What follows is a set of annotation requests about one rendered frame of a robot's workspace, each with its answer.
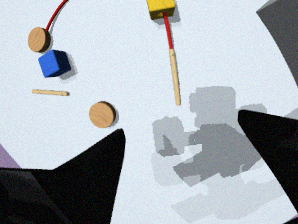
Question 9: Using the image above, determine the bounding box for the blue cube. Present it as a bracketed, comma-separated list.
[39, 49, 72, 77]

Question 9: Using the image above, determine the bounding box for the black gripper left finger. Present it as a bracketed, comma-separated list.
[0, 129, 126, 224]

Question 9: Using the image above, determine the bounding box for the red string with wooden stick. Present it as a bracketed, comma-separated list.
[45, 0, 181, 105]

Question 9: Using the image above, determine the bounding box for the yellow wooden block with hole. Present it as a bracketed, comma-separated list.
[146, 0, 176, 20]

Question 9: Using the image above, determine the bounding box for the thin tan wooden stick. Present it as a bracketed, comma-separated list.
[32, 89, 69, 96]

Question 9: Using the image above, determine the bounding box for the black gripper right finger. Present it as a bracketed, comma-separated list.
[237, 109, 298, 213]

